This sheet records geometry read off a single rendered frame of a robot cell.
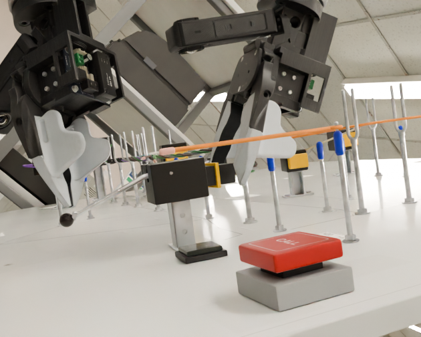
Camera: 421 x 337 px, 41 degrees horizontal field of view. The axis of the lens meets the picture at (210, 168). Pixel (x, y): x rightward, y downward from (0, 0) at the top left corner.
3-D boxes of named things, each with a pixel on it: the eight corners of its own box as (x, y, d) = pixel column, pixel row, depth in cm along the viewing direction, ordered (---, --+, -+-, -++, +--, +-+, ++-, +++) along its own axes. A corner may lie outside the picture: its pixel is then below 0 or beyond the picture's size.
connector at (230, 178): (184, 187, 59) (182, 168, 59) (226, 181, 61) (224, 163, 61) (194, 188, 56) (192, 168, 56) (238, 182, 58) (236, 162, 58)
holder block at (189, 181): (147, 202, 59) (142, 164, 58) (198, 194, 60) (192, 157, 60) (155, 205, 55) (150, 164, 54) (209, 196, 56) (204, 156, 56)
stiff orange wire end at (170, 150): (148, 157, 46) (147, 150, 46) (339, 130, 50) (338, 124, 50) (150, 157, 44) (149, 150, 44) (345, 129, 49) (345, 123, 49)
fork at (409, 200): (421, 201, 66) (407, 81, 65) (409, 204, 65) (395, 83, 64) (409, 200, 68) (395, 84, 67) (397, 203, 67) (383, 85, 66)
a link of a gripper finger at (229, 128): (252, 194, 64) (283, 120, 62) (204, 179, 63) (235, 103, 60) (245, 184, 67) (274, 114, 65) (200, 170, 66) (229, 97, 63)
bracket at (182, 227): (168, 246, 60) (162, 200, 59) (190, 242, 60) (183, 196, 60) (178, 253, 55) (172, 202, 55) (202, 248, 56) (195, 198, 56)
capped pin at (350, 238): (339, 243, 50) (323, 122, 49) (349, 239, 51) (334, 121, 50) (353, 243, 49) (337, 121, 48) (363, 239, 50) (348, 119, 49)
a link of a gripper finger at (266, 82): (270, 126, 53) (281, 50, 57) (256, 121, 53) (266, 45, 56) (248, 144, 57) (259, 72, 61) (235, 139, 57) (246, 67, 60)
